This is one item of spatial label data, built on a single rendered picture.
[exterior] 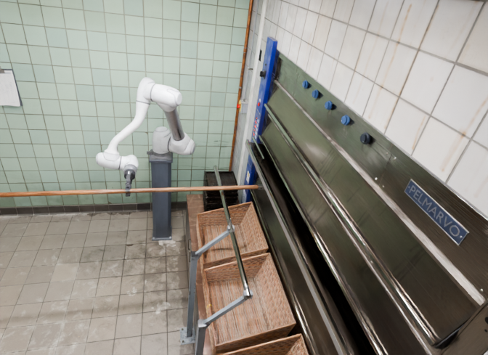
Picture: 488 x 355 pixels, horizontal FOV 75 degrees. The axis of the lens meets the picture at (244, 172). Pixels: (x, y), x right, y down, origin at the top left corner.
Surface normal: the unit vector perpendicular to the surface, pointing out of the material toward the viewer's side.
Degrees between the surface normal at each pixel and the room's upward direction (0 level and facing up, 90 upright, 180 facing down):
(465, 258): 90
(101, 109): 90
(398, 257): 70
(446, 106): 90
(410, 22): 90
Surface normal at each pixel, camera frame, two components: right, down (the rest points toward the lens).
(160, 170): 0.18, 0.55
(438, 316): -0.86, -0.28
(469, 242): -0.97, 0.01
